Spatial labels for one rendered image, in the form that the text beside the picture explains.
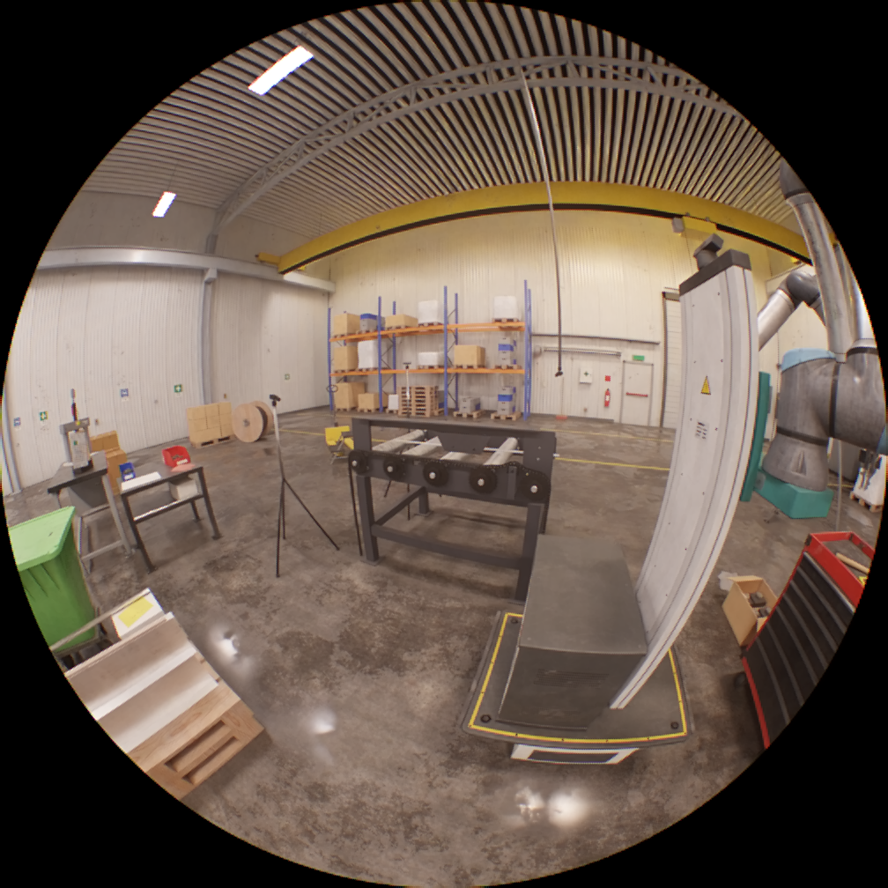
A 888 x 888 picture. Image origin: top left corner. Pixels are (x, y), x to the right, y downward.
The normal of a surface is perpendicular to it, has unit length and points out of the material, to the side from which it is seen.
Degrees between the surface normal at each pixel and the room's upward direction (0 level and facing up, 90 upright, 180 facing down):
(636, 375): 90
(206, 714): 0
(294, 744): 0
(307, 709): 0
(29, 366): 90
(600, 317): 90
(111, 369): 90
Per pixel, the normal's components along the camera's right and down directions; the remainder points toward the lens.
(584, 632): 0.00, -0.97
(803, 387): -1.00, -0.01
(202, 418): 0.89, 0.11
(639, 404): -0.39, 0.22
